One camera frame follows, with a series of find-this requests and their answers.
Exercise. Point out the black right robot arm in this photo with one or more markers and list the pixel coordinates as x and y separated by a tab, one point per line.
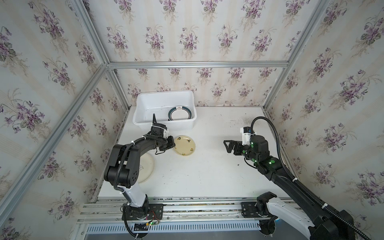
316	220

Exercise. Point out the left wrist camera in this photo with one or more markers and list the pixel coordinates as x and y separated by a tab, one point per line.
158	129

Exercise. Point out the large cream plate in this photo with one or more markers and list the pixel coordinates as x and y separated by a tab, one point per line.
147	167

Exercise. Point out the white plastic bin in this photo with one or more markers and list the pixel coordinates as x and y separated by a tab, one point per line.
160	103

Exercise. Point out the small yellow floral plate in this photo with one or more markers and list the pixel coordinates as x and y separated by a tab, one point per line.
184	145

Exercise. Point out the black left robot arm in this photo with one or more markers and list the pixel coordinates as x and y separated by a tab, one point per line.
123	169

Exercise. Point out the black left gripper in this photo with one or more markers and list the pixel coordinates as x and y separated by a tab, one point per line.
171	144

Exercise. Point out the aluminium frame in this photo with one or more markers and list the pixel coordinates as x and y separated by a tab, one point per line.
228	53

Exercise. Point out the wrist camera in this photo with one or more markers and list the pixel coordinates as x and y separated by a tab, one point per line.
158	129
246	135

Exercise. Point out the green red rimmed plate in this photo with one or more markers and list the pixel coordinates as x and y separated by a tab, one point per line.
180	113

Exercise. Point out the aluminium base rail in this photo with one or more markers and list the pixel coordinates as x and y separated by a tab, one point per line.
105	210

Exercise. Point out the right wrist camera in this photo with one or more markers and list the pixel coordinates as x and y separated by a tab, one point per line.
246	135

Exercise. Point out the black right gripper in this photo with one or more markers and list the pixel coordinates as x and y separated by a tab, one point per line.
236	147

